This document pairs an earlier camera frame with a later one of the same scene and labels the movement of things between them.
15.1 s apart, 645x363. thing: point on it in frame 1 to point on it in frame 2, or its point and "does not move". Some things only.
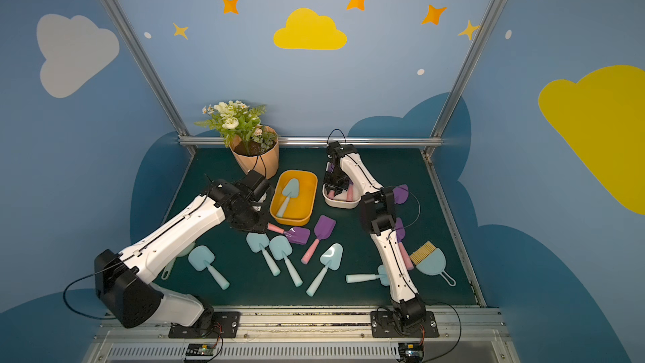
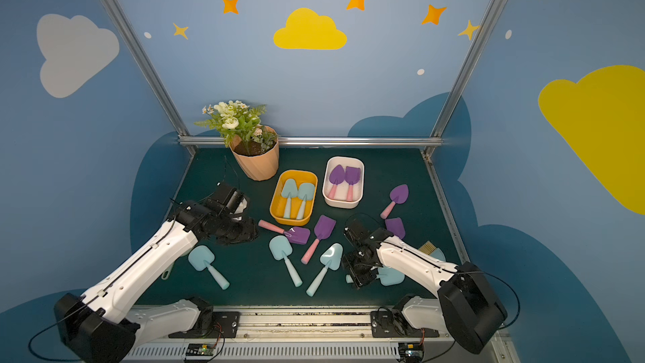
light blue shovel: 201,257 does not move
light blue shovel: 351,278 does not move
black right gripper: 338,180 to 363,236
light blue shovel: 257,243 to 306,192
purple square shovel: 349,193 does not move
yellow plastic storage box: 297,209 does not move
